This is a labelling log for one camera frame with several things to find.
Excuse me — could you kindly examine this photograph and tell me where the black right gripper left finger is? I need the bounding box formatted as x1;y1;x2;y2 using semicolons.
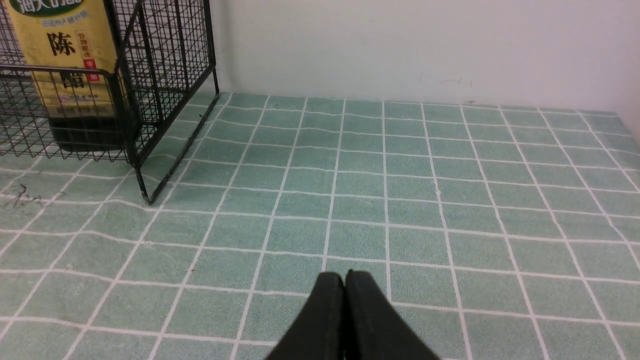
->
266;272;345;360

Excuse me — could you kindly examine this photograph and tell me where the black wire mesh shelf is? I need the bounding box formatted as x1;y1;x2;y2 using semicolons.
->
1;0;220;205

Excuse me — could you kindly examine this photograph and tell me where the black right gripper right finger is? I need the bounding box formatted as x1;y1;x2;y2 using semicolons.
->
343;269;439;360

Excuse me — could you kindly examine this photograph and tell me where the green checkered tablecloth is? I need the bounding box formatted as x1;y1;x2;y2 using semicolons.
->
0;93;640;360

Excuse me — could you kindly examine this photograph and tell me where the yellow label vinegar bottle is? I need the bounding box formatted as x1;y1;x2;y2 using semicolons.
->
3;0;131;152

